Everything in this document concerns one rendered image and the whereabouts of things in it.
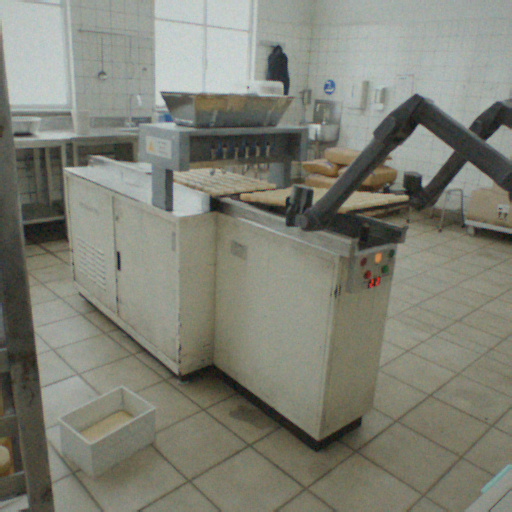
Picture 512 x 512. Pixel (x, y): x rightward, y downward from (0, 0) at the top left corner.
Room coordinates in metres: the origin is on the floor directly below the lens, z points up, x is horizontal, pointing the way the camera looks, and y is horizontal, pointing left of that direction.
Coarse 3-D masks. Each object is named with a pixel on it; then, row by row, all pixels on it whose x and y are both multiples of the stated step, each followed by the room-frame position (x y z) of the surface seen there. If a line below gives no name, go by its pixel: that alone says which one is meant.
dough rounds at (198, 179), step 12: (180, 180) 2.32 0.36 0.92; (192, 180) 2.35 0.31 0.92; (204, 180) 2.40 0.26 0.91; (216, 180) 2.40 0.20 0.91; (228, 180) 2.38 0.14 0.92; (240, 180) 2.39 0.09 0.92; (252, 180) 2.41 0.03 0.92; (204, 192) 2.15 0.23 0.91; (216, 192) 2.10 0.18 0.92; (228, 192) 2.14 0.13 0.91
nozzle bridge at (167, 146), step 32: (160, 128) 2.08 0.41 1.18; (192, 128) 2.13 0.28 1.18; (224, 128) 2.16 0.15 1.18; (256, 128) 2.23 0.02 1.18; (288, 128) 2.36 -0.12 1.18; (160, 160) 2.08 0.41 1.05; (192, 160) 2.11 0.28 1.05; (224, 160) 2.17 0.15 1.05; (256, 160) 2.28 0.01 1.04; (288, 160) 2.41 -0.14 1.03; (160, 192) 2.08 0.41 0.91
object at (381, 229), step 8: (336, 216) 1.99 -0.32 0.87; (344, 216) 1.96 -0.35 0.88; (352, 216) 1.93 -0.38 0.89; (360, 216) 1.90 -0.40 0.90; (368, 216) 1.90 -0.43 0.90; (344, 224) 1.95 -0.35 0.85; (352, 224) 1.92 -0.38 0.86; (360, 224) 1.89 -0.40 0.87; (368, 224) 1.86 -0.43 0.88; (376, 224) 1.84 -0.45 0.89; (384, 224) 1.81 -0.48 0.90; (392, 224) 1.80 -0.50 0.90; (376, 232) 1.83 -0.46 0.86; (384, 232) 1.81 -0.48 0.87; (392, 232) 1.78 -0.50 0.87; (400, 232) 1.76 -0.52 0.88; (392, 240) 1.78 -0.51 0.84; (400, 240) 1.75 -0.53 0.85
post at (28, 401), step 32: (0, 32) 0.49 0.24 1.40; (0, 64) 0.49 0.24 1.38; (0, 96) 0.49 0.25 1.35; (0, 128) 0.49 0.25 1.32; (0, 160) 0.49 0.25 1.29; (0, 192) 0.48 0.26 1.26; (0, 224) 0.48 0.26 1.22; (0, 256) 0.48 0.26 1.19; (0, 288) 0.48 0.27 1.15; (32, 320) 0.49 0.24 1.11; (32, 352) 0.49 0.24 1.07; (32, 384) 0.49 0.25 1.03; (32, 416) 0.49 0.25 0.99; (32, 448) 0.48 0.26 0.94; (32, 480) 0.48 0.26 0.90
